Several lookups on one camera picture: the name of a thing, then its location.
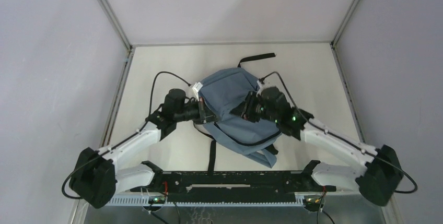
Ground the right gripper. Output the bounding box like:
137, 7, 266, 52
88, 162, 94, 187
229, 90, 279, 124

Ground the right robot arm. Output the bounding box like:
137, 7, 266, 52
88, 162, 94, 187
230, 87, 404, 206

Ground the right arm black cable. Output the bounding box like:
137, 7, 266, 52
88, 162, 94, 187
259, 71, 418, 213

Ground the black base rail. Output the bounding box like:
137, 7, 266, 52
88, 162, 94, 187
130, 171, 336, 204

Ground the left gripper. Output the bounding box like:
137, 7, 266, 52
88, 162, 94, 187
174, 97, 220, 125

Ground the blue student backpack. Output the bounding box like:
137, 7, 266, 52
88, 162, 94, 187
191, 53, 281, 173

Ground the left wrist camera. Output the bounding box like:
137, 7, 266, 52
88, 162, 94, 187
191, 81, 203, 100

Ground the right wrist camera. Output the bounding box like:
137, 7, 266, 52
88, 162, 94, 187
257, 79, 267, 91

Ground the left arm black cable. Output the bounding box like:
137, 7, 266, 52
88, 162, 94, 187
61, 71, 192, 201

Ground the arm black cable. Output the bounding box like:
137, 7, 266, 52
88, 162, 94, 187
61, 71, 192, 201
259, 71, 418, 213

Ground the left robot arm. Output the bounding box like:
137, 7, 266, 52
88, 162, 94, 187
62, 89, 218, 208

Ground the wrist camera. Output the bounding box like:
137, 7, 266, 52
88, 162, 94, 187
191, 81, 203, 100
257, 79, 267, 91

